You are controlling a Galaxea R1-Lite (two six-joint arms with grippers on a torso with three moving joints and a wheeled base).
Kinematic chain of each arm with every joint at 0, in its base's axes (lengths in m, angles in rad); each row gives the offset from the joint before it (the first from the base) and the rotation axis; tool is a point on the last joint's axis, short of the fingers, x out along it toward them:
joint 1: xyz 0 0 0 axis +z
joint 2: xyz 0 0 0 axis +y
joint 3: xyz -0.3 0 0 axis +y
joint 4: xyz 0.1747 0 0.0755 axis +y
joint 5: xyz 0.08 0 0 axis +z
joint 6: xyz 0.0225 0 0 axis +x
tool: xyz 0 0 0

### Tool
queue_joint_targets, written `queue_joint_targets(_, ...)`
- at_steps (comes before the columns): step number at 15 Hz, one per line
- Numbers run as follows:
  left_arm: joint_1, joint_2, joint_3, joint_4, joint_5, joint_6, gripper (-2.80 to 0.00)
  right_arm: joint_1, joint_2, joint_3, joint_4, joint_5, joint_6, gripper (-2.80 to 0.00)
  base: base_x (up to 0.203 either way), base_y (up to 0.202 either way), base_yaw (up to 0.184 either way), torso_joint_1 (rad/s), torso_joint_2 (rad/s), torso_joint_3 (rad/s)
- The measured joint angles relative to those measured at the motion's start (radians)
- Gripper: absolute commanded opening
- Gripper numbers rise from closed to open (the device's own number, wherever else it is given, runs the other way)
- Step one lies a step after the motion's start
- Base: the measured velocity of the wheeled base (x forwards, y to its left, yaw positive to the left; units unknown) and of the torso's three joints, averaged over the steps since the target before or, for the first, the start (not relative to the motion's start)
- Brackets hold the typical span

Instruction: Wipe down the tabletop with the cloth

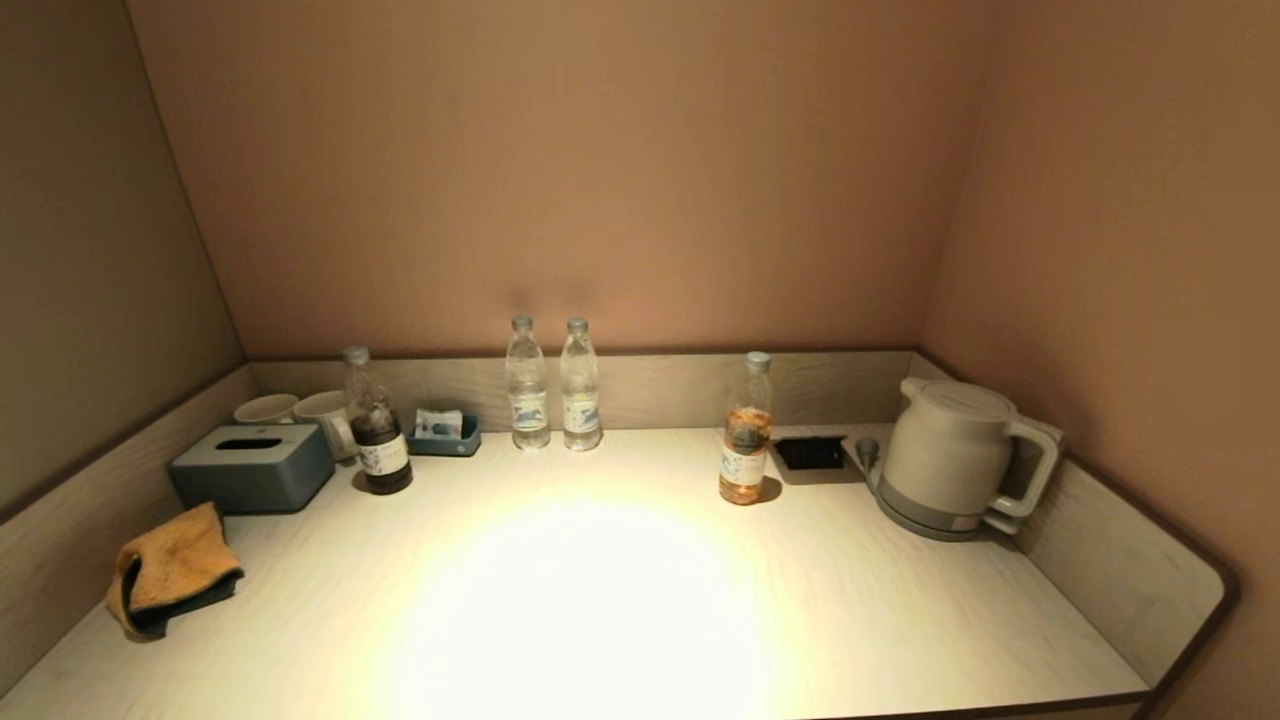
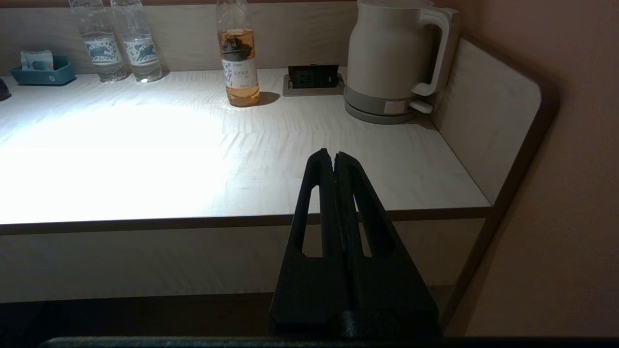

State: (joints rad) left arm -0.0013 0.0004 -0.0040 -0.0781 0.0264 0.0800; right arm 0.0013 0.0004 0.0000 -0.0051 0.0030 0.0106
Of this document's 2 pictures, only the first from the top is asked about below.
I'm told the white ceramic mug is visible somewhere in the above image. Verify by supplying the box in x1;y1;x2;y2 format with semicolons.
293;390;359;462
233;393;300;425

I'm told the amber tea plastic bottle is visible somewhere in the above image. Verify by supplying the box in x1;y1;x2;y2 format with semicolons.
719;351;774;506

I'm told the beige electric kettle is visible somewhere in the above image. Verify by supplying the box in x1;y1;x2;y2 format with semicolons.
880;377;1063;521

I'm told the grey kettle base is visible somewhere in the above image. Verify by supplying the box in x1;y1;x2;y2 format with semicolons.
866;468;1021;543

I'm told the dark tea plastic bottle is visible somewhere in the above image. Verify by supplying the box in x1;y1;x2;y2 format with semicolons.
342;346;414;496

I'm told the small blue tray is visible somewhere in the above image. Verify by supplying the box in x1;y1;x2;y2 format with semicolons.
406;413;482;458

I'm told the black recessed power socket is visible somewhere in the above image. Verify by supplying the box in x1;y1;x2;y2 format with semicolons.
772;435;851;474

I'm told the orange microfibre cloth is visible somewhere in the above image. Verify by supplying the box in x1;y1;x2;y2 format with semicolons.
104;502;246;642

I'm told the clear water bottle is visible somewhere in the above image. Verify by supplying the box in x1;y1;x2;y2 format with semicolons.
560;317;603;452
505;315;551;451

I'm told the grey-blue tissue box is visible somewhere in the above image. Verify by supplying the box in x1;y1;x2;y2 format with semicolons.
168;423;336;516

